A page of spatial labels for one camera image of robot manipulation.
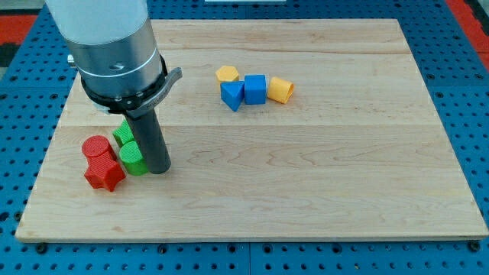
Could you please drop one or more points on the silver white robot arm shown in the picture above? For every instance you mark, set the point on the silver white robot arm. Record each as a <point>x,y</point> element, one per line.
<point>112,44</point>

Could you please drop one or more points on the blue cube block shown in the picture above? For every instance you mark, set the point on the blue cube block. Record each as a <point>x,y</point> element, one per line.
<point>255,89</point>

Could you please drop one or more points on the light wooden board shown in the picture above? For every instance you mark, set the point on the light wooden board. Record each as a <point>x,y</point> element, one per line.
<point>358,153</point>

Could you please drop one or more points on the blue triangle block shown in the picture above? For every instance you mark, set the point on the blue triangle block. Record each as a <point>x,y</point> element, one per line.
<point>232,94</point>

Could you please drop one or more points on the yellow cylinder block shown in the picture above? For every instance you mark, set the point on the yellow cylinder block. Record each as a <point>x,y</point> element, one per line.
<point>280,90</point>

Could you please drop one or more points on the yellow hexagon block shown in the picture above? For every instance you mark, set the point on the yellow hexagon block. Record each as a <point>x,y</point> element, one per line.
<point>226,74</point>

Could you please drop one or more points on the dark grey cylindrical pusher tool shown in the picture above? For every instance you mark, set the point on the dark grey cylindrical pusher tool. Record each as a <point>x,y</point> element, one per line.
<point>150,140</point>

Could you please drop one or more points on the black tool clamp with lever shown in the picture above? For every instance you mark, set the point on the black tool clamp with lever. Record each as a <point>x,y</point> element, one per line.
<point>141,102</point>

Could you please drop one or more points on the green cylinder block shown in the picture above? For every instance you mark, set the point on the green cylinder block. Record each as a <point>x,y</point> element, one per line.
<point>132,159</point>

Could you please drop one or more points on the green block behind tool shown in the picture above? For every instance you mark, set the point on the green block behind tool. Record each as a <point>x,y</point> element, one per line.
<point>123,134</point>

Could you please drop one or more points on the red star block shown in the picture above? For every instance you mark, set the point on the red star block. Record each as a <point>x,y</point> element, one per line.
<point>104,172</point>

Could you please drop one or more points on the red cylinder block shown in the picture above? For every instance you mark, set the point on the red cylinder block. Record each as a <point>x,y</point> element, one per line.
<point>96,146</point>

